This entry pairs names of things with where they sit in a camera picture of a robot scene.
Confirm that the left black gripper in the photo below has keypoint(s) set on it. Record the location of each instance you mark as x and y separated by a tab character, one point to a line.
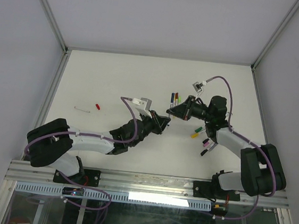
159	123

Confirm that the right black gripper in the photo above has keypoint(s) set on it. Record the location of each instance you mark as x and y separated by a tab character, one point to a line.
182	111

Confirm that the blue pen cap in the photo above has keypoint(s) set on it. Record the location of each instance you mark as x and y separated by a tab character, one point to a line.
172	98

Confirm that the blue cap marker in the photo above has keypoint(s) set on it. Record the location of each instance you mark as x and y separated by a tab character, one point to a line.
169	114

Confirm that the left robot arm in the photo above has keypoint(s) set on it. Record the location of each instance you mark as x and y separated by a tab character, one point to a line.
49	145

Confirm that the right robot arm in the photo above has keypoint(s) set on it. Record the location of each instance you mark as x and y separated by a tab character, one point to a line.
261	171

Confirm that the brown cap marker centre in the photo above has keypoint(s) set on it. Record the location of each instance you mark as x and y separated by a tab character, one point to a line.
176	98

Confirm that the yellow cap marker right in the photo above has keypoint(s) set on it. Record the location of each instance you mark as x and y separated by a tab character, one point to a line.
197	134

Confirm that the magenta cap marker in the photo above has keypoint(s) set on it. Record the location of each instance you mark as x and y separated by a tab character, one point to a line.
207	143

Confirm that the black cap marker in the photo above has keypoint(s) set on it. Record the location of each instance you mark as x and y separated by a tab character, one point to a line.
207	148

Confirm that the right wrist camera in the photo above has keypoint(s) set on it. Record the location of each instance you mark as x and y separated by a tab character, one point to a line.
198	86

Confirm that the white slotted cable duct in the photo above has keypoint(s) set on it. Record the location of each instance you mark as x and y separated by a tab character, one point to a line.
121	197

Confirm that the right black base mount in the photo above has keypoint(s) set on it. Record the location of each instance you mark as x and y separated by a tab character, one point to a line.
212	191

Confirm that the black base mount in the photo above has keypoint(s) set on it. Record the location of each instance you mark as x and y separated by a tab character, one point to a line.
86	176
212	191

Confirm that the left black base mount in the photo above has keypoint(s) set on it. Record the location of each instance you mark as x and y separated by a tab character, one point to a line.
86	176

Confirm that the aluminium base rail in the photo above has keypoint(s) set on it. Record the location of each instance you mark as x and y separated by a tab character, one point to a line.
112	180

